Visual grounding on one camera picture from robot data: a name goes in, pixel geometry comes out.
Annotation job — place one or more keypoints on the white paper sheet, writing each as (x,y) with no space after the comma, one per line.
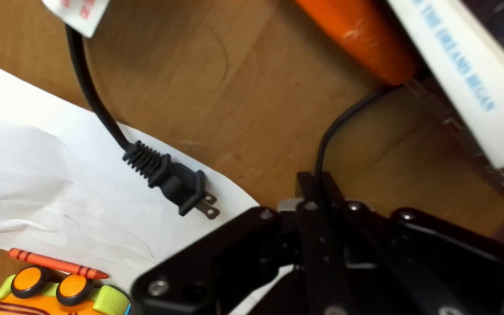
(42,193)

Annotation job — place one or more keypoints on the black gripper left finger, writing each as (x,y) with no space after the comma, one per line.
(235,263)

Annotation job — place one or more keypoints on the white paperback book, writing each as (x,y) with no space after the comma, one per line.
(473,71)

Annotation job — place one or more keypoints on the loose red crayon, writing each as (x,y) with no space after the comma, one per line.
(53,265)

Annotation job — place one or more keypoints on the orange plastic cylinder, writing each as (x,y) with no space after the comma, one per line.
(362,36)

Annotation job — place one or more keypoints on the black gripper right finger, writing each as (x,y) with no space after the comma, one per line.
(427,263)

